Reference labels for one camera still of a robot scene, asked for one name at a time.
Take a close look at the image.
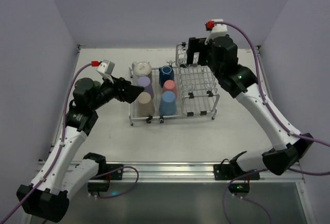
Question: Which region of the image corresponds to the beige plastic cup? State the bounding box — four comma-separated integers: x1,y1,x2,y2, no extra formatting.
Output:
137,92,155,117

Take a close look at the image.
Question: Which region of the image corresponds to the lavender plastic cup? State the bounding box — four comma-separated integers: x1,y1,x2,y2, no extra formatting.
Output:
137,76,154,99

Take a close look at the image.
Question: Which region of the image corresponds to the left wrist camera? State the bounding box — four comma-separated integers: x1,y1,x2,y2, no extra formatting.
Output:
96,60,115,80

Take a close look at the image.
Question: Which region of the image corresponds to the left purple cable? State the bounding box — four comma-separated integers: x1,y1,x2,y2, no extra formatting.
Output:
0,61,140,224

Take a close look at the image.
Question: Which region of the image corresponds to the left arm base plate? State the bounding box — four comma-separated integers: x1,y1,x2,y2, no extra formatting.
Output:
90,163,124,181

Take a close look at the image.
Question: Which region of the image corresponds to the aluminium mounting rail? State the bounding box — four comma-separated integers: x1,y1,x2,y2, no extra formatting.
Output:
33,161,305,183

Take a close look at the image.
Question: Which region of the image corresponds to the white floral ceramic mug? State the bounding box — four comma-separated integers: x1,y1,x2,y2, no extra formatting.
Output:
132,61,152,79

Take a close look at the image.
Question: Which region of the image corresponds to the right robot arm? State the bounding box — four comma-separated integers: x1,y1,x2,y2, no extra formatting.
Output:
187,35,312,177

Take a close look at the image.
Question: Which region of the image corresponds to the light blue plastic cup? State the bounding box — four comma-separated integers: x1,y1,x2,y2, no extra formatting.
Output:
159,91,177,116

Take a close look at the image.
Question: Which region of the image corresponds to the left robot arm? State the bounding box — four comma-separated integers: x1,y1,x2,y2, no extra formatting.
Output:
16,78,144,222

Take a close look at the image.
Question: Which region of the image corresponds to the silver wire dish rack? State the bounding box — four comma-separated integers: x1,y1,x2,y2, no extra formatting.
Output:
128,42,220,125

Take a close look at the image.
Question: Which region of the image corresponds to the pink plastic cup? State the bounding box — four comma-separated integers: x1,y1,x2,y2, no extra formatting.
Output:
162,80,178,96

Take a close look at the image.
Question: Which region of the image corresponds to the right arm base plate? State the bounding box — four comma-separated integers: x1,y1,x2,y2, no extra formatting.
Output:
213,164,260,181

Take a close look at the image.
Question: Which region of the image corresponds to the dark blue ceramic mug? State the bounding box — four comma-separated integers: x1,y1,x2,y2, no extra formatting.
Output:
159,65,174,87

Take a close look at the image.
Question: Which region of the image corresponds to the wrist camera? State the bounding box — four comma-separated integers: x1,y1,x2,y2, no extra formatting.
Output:
204,19,227,45
96,60,115,80

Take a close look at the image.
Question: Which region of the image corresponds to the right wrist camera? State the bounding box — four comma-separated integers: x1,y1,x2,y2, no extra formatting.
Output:
204,19,227,45

